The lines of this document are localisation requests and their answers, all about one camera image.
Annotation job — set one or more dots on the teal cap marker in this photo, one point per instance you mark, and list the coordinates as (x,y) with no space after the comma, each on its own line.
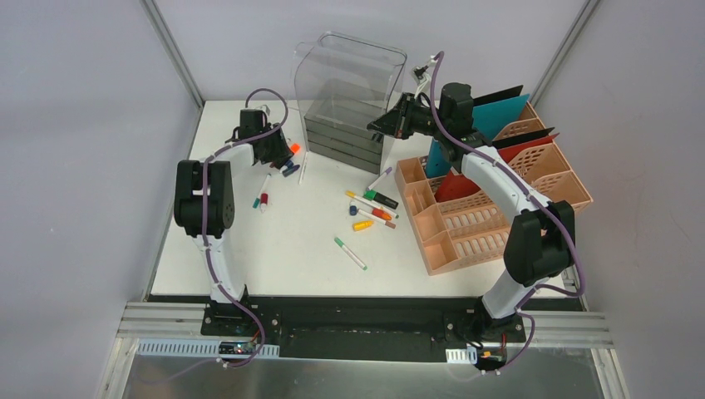
(261,192)

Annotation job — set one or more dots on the red cap marker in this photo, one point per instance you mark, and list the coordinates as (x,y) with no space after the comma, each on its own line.
(264,202)

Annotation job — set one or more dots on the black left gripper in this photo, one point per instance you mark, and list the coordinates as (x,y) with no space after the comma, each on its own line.
(278,150)

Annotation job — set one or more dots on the teal notebook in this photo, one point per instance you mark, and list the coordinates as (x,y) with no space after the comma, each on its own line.
(489,119)

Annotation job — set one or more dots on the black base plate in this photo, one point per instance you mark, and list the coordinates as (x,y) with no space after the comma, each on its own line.
(378,347)

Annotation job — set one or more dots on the aluminium frame rail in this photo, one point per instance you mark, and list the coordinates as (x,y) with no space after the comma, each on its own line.
(190,321)

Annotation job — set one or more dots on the blue cap small bottle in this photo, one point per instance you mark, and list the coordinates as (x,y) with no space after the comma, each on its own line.
(287,165)

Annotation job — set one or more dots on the purple cap marker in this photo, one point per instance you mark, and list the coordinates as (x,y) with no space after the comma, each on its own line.
(380,178)

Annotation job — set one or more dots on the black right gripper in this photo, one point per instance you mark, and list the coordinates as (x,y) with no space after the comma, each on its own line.
(397,122)

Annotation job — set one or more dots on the green tip black highlighter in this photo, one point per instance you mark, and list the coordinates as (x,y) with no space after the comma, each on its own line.
(375,196)

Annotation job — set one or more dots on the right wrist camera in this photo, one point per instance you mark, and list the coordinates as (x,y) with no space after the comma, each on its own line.
(422,76)

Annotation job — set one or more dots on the white acrylic marker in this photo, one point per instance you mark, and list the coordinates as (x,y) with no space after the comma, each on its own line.
(303,168)

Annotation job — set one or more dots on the left circuit board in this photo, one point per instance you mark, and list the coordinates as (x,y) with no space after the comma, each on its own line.
(237,348)

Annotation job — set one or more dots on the blue cap brown marker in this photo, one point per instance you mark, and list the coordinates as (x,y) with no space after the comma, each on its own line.
(354,211)

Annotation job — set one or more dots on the orange cap marker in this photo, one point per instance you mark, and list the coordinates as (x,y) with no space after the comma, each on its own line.
(381,214)

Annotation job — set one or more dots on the green cap marker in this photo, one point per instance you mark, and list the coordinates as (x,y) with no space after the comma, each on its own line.
(350,253)

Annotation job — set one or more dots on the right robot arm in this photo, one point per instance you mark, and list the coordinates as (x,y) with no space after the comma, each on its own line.
(541,241)

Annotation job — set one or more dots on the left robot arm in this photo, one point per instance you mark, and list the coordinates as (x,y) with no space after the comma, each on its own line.
(204,204)

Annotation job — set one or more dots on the red notebook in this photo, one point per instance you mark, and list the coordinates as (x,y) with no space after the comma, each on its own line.
(454,187)

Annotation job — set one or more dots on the clear drawer organizer box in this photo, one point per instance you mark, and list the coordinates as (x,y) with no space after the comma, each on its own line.
(342,83)

